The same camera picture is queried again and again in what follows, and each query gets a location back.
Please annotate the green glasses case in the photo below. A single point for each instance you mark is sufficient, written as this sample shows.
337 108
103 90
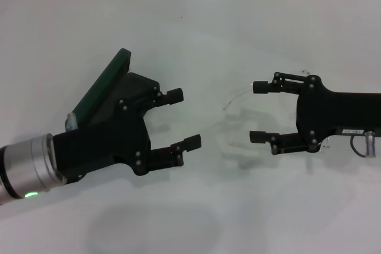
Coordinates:
104 84

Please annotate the silver plug on right gripper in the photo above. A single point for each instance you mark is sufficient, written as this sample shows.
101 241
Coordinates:
371 145

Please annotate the clear white glasses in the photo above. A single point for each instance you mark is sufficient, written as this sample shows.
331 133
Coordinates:
238 93

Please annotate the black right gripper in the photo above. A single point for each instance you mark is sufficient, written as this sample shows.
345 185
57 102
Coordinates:
342 111

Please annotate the silver plug on gripper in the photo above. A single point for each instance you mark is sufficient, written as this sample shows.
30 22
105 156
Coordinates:
371 145
71 122

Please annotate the silver plug on left gripper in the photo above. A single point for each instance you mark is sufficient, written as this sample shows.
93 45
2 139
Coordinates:
71 122

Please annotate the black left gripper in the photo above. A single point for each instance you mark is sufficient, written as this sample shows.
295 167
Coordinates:
113 135

